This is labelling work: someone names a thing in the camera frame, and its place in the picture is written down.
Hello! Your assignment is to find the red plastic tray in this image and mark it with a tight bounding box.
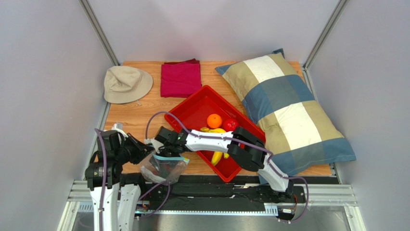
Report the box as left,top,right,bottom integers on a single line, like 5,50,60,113
164,86,266,183

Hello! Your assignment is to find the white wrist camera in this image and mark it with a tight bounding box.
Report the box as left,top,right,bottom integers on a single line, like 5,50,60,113
111,122,126,136
144,138,163,154

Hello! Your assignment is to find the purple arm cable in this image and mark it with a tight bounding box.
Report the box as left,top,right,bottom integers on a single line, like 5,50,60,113
94,128,172,231
145,111,310,224

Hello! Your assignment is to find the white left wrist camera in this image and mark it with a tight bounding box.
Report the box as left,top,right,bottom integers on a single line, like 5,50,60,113
111,122,126,136

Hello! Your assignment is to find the beige bucket hat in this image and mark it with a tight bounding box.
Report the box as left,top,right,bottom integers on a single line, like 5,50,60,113
103,66,154,104

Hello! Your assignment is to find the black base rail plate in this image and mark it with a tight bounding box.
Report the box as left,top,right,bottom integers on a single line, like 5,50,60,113
137,175,307,212

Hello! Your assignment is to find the yellow fake banana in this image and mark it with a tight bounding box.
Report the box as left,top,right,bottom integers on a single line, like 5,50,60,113
200,127,230,166

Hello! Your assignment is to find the orange fake fruit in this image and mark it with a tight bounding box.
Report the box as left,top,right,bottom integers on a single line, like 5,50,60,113
206,114,223,129

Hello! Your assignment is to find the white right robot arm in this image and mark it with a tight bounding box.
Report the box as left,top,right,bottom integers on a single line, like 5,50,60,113
154,127,294,195

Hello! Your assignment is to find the red fake apple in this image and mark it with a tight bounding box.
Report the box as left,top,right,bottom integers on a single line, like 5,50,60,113
222,118,240,131

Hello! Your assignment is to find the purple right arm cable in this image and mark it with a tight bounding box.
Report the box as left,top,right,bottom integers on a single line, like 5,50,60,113
145,111,310,224

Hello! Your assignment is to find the plaid checkered pillow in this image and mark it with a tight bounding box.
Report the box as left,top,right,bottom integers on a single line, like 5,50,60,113
216,53,356,176

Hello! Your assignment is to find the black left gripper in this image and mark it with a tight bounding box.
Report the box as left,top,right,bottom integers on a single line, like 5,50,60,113
115,132,154,164

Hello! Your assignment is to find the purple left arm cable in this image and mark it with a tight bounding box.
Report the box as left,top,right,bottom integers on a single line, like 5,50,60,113
94,128,172,231

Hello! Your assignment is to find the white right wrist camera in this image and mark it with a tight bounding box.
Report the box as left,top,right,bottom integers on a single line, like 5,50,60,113
144,138,163,154

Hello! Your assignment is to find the clear zip top bag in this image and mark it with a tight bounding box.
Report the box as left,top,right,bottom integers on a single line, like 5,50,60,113
140,154,190,184

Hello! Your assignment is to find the magenta folded cloth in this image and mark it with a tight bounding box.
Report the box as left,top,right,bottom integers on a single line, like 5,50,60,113
160,59,202,98

